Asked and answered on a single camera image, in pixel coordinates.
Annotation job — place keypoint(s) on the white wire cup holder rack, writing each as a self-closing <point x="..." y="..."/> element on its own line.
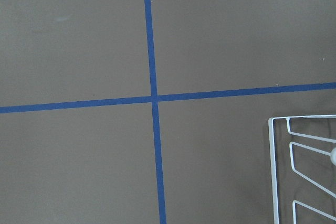
<point x="273" y="156"/>

